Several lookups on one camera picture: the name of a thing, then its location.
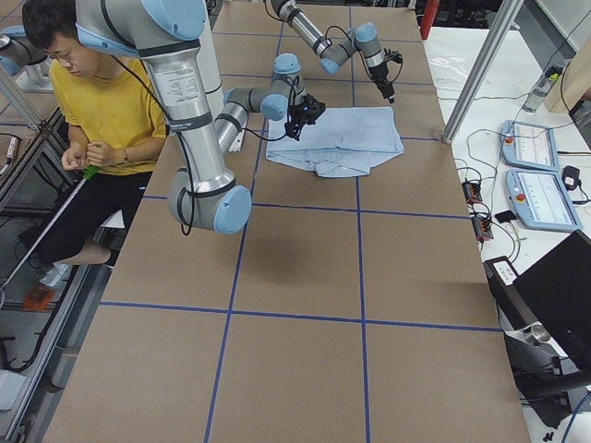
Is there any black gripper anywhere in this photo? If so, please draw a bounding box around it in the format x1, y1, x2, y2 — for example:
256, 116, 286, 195
368, 49, 403, 103
284, 94, 326, 141

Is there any light blue button shirt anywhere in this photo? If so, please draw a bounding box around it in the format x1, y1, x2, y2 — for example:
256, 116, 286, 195
266, 106, 404, 178

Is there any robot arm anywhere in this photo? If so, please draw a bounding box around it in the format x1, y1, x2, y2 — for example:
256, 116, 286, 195
76, 1, 325, 233
271, 1, 404, 103

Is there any clear plastic bag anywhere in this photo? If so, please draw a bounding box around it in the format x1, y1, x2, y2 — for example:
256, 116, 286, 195
428, 54, 469, 90

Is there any red cylinder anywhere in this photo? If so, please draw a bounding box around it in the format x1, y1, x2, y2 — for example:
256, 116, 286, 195
419, 0, 440, 41

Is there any far blue teach pendant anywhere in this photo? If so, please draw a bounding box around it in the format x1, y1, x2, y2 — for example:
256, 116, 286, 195
501, 120, 560, 173

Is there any blue teach pendant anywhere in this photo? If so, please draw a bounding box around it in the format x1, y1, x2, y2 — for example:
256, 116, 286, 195
505, 168, 583, 233
501, 120, 560, 173

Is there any clear water bottle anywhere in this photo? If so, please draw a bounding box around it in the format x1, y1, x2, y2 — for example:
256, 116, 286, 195
522, 65, 563, 113

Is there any person in yellow shirt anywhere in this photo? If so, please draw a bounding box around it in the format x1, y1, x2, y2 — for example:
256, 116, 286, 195
21, 0, 168, 269

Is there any near blue teach pendant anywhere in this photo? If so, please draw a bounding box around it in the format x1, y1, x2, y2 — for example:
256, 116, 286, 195
505, 168, 583, 233

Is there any black laptop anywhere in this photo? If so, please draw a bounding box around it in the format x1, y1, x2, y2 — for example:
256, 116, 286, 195
513, 230, 590, 369

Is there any aluminium frame post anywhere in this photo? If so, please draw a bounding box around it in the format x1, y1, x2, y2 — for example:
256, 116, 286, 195
441, 0, 524, 145

